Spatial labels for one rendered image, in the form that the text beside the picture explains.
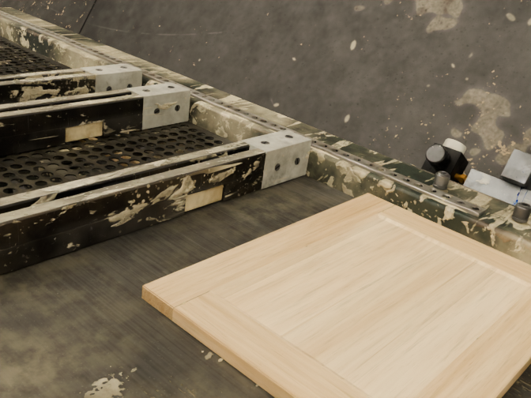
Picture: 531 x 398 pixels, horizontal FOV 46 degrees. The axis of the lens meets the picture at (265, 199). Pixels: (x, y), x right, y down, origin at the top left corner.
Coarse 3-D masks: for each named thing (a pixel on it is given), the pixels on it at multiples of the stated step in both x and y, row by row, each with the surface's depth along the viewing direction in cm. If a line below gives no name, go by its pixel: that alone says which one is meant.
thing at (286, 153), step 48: (240, 144) 106; (288, 144) 109; (48, 192) 80; (96, 192) 82; (144, 192) 86; (192, 192) 94; (240, 192) 103; (0, 240) 72; (48, 240) 77; (96, 240) 83
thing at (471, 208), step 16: (0, 16) 182; (48, 32) 169; (80, 48) 159; (160, 80) 141; (192, 96) 134; (208, 96) 134; (240, 112) 127; (272, 128) 121; (320, 144) 116; (352, 160) 110; (384, 176) 106; (400, 176) 106; (432, 192) 102; (464, 208) 98; (480, 208) 98
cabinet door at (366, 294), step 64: (256, 256) 83; (320, 256) 86; (384, 256) 88; (448, 256) 91; (192, 320) 68; (256, 320) 70; (320, 320) 72; (384, 320) 74; (448, 320) 76; (512, 320) 77; (320, 384) 62; (384, 384) 63; (448, 384) 64; (512, 384) 68
